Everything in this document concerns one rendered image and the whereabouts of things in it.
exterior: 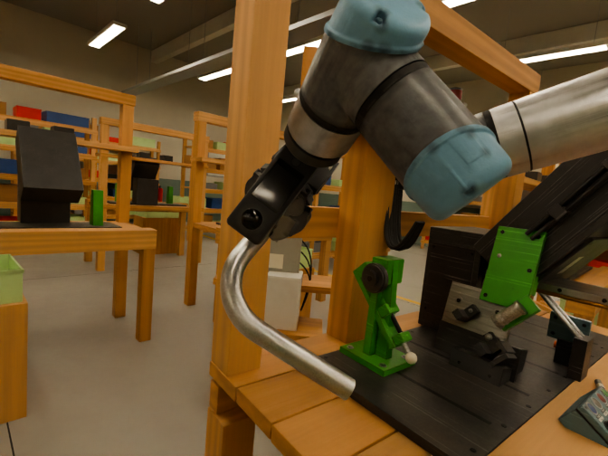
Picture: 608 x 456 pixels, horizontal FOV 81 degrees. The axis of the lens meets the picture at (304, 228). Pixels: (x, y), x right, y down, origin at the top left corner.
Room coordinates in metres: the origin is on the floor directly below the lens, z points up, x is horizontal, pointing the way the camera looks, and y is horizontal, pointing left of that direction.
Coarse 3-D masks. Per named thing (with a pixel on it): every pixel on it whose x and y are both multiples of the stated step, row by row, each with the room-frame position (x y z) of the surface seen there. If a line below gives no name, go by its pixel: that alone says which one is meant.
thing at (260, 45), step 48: (240, 0) 0.83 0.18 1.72; (288, 0) 0.82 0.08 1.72; (240, 48) 0.81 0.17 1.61; (240, 96) 0.80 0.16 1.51; (240, 144) 0.79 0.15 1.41; (240, 192) 0.78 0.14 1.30; (384, 192) 1.07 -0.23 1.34; (240, 240) 0.78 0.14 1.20; (336, 240) 1.09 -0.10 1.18; (384, 240) 1.09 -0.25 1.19; (336, 288) 1.07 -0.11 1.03; (240, 336) 0.79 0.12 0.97; (336, 336) 1.05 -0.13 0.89
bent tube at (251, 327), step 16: (240, 256) 0.50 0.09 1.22; (224, 272) 0.48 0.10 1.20; (240, 272) 0.49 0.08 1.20; (224, 288) 0.47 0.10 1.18; (240, 288) 0.48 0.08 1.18; (224, 304) 0.46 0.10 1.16; (240, 304) 0.46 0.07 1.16; (240, 320) 0.45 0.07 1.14; (256, 320) 0.46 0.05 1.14; (256, 336) 0.45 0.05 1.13; (272, 336) 0.45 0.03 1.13; (272, 352) 0.45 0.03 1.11; (288, 352) 0.45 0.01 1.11; (304, 352) 0.46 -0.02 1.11; (304, 368) 0.45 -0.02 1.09; (320, 368) 0.45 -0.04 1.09; (336, 368) 0.46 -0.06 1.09; (320, 384) 0.45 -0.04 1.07; (336, 384) 0.45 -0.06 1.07; (352, 384) 0.45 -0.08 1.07
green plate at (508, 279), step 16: (496, 240) 0.98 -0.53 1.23; (512, 240) 0.95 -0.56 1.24; (528, 240) 0.92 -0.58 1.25; (544, 240) 0.90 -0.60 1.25; (496, 256) 0.96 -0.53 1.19; (512, 256) 0.93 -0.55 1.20; (528, 256) 0.91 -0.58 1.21; (496, 272) 0.95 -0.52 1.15; (512, 272) 0.92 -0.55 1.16; (528, 272) 0.89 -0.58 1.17; (496, 288) 0.93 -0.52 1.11; (512, 288) 0.91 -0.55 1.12; (528, 288) 0.88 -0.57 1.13
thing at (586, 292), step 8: (552, 280) 1.00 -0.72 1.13; (560, 280) 1.02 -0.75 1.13; (568, 280) 1.03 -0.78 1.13; (544, 288) 0.96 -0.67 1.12; (552, 288) 0.94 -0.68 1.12; (560, 288) 0.93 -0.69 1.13; (568, 288) 0.93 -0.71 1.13; (576, 288) 0.94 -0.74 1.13; (584, 288) 0.95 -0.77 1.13; (592, 288) 0.95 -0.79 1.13; (600, 288) 0.97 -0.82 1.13; (560, 296) 0.93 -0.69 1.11; (568, 296) 0.92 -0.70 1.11; (576, 296) 0.90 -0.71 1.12; (584, 296) 0.89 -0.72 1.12; (592, 296) 0.88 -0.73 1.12; (600, 296) 0.87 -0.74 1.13; (592, 304) 0.88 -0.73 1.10; (600, 304) 0.86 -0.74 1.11
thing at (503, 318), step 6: (516, 300) 0.87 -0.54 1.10; (510, 306) 0.87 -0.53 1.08; (516, 306) 0.85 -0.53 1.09; (522, 306) 0.87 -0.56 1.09; (498, 312) 0.89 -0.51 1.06; (504, 312) 0.87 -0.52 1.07; (510, 312) 0.86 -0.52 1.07; (516, 312) 0.85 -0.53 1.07; (522, 312) 0.84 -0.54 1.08; (492, 318) 0.88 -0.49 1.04; (498, 318) 0.87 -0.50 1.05; (504, 318) 0.86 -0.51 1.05; (510, 318) 0.86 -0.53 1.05; (498, 324) 0.87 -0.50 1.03; (504, 324) 0.87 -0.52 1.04
